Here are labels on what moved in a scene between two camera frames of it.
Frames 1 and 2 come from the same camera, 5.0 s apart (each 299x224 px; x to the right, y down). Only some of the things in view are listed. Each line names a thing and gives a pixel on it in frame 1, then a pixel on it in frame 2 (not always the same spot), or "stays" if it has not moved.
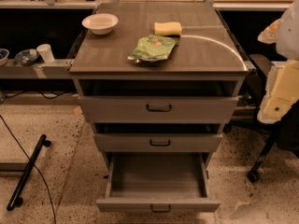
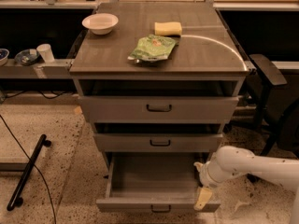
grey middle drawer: [162, 142] stays
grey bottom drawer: [151, 183] stays
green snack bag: [152, 48] stays
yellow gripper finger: [269, 34] -> [198, 166]
